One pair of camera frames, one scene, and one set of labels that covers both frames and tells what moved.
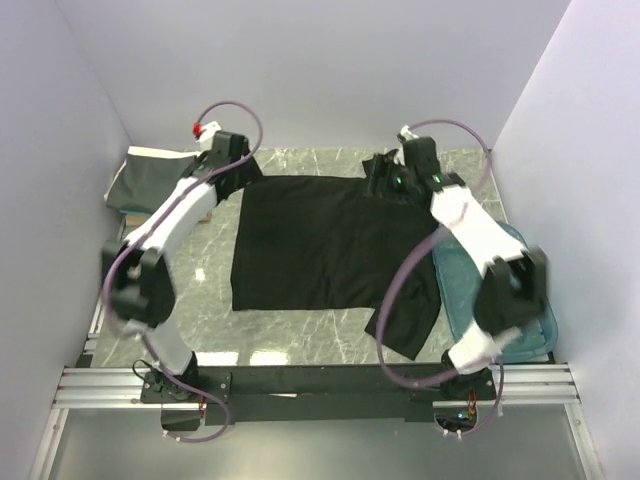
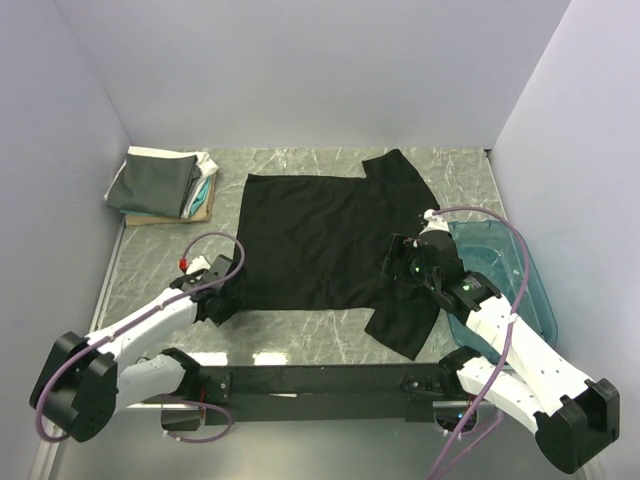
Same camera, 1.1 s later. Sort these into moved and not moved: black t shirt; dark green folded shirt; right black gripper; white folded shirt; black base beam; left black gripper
Moved: left black gripper; right black gripper
Not moved: black t shirt; white folded shirt; black base beam; dark green folded shirt
